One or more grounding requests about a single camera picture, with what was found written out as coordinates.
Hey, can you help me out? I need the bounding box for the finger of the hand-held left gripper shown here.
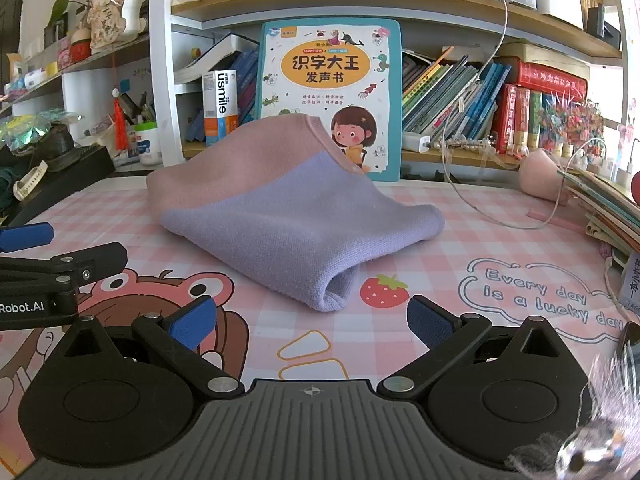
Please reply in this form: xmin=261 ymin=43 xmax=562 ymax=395
xmin=0 ymin=241 xmax=129 ymax=291
xmin=0 ymin=222 xmax=55 ymax=254

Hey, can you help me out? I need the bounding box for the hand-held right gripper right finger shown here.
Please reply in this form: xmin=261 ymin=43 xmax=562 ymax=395
xmin=376 ymin=295 xmax=581 ymax=402

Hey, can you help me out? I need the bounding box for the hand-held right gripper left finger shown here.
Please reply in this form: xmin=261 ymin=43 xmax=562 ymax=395
xmin=45 ymin=295 xmax=246 ymax=402

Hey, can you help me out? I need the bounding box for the pink and lavender sweater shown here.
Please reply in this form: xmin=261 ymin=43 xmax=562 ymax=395
xmin=145 ymin=113 xmax=446 ymax=314

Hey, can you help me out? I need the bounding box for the dark green cloth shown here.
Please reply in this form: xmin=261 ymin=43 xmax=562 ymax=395
xmin=0 ymin=162 xmax=24 ymax=216

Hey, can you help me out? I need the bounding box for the white wristwatch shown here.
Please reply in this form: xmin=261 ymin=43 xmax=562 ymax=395
xmin=12 ymin=159 xmax=49 ymax=202

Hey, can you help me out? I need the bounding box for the black box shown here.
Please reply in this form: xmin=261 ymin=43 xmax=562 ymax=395
xmin=0 ymin=144 xmax=116 ymax=229

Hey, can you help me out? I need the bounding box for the iridescent foil wrap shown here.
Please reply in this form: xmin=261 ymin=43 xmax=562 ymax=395
xmin=0 ymin=109 xmax=66 ymax=151

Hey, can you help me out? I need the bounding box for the white canister with green lid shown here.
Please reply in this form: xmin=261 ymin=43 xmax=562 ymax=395
xmin=133 ymin=120 xmax=164 ymax=167

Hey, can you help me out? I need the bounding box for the red tassel ornament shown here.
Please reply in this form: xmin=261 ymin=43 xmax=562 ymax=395
xmin=111 ymin=50 xmax=130 ymax=152

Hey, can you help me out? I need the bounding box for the bunch of pens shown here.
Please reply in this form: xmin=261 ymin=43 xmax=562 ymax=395
xmin=119 ymin=90 xmax=157 ymax=126

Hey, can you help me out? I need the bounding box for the white charger plug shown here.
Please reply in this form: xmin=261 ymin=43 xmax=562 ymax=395
xmin=402 ymin=132 xmax=431 ymax=154

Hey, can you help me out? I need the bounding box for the pink plush toy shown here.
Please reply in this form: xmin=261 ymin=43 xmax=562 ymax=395
xmin=518 ymin=148 xmax=571 ymax=205

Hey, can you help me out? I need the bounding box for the white and orange toothbrush box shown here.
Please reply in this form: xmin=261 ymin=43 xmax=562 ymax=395
xmin=202 ymin=69 xmax=240 ymax=149

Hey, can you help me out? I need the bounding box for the red figurine pot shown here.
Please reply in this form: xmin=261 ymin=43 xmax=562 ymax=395
xmin=69 ymin=27 xmax=94 ymax=62

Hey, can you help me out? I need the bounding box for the fluffy crystal pendant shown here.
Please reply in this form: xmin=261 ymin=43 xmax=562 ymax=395
xmin=504 ymin=320 xmax=640 ymax=480

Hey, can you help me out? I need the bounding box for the white wooden bookshelf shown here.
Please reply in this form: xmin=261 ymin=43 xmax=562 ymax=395
xmin=0 ymin=0 xmax=632 ymax=182

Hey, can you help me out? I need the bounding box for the pile of desk books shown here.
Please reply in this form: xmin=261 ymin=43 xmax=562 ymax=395
xmin=557 ymin=167 xmax=640 ymax=272

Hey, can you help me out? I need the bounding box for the row of upright books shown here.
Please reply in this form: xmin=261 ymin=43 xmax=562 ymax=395
xmin=492 ymin=84 xmax=562 ymax=154

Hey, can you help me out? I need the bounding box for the row of leaning books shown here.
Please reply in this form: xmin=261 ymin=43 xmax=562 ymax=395
xmin=400 ymin=46 xmax=514 ymax=137

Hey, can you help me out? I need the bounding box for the cat-shaped hanging decoration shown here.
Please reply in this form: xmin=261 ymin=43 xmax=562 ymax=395
xmin=90 ymin=0 xmax=149 ymax=51

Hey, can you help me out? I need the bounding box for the colourful paper flower bunch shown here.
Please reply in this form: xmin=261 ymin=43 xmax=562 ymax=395
xmin=537 ymin=94 xmax=606 ymax=154

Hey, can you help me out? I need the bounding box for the thick red dictionary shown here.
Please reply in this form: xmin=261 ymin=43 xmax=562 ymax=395
xmin=515 ymin=59 xmax=590 ymax=104

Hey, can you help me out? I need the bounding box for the teal children's picture book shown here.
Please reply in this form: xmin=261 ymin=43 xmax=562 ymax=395
xmin=252 ymin=17 xmax=404 ymax=183

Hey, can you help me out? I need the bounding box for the pearl bead string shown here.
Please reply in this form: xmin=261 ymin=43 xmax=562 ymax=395
xmin=432 ymin=134 xmax=501 ymax=154

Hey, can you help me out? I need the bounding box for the white charging cable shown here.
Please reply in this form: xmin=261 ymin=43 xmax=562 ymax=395
xmin=440 ymin=0 xmax=609 ymax=231

